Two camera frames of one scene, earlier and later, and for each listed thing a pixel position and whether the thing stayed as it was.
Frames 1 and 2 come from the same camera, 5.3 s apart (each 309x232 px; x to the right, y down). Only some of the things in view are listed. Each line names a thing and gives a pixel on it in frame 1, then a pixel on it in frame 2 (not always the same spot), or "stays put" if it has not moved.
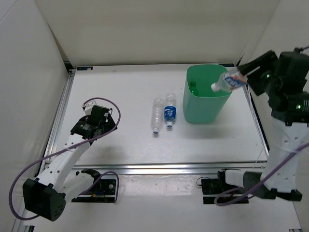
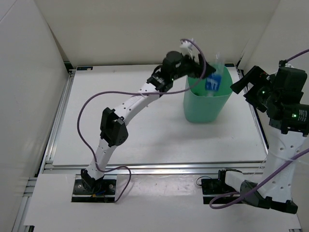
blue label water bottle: (170, 109) to (213, 80)
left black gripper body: (107, 126) to (186, 66)
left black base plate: (103, 191) stays put
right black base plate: (216, 186) stays put
